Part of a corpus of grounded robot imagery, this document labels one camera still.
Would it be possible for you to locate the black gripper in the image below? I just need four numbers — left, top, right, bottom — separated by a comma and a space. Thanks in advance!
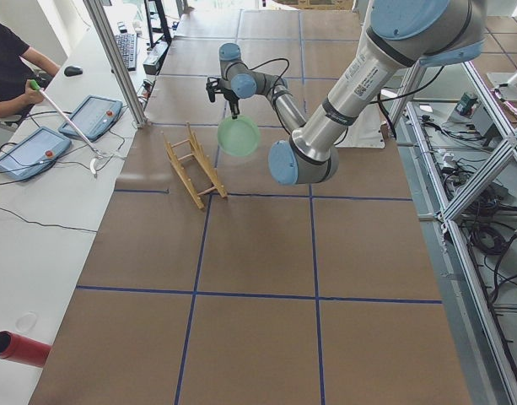
222, 89, 240, 119

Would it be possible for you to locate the green translucent plate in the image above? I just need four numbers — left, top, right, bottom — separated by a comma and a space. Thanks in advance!
217, 115, 261, 157

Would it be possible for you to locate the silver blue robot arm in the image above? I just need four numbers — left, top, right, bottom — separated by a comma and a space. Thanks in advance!
206, 1, 487, 185

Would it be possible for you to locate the wooden dish rack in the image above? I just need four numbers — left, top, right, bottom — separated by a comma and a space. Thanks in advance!
164, 122, 228, 209

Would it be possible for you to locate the person's hand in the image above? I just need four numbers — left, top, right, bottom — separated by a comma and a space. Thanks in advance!
23, 85, 44, 105

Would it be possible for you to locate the blue tape line lengthwise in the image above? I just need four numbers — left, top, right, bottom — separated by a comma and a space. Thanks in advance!
299, 12, 326, 405

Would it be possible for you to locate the black keyboard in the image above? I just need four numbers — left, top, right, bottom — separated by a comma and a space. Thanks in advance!
114, 33, 137, 71

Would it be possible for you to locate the blue teach pendant far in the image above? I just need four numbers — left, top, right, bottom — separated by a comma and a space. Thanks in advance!
69, 95, 123, 142

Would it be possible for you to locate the blue teach pendant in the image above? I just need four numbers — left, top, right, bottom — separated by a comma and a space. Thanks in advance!
0, 127, 71, 181
69, 95, 123, 142

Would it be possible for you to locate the black computer mouse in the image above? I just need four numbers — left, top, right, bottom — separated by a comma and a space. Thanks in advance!
63, 66, 83, 77

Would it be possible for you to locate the blue teach pendant near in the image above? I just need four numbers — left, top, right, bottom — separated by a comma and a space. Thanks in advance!
0, 127, 71, 181

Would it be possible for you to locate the blue tape line crosswise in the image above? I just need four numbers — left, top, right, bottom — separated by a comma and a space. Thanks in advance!
75, 284, 443, 305

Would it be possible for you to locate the person in black shirt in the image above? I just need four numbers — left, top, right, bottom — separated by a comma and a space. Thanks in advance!
0, 23, 60, 118

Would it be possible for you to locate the green white small box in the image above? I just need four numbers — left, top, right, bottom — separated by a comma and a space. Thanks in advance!
455, 92, 478, 116

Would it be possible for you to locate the clear plastic lid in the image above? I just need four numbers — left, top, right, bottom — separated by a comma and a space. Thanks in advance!
15, 311, 38, 334

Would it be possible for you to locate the red cylinder tube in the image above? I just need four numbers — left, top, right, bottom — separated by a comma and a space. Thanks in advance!
0, 331, 51, 368

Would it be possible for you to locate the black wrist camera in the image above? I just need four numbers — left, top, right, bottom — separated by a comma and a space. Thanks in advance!
206, 77, 223, 103

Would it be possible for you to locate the white reacher stick green handle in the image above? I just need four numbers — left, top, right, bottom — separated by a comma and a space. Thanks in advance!
28, 79, 114, 178

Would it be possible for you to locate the aluminium frame post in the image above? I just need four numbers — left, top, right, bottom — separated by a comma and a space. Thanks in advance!
83, 0, 148, 128

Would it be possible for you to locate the black cable bundle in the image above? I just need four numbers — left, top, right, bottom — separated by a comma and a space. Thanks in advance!
460, 185, 517, 296

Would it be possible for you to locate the aluminium frame right side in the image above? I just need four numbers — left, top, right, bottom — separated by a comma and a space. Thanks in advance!
383, 53, 517, 404

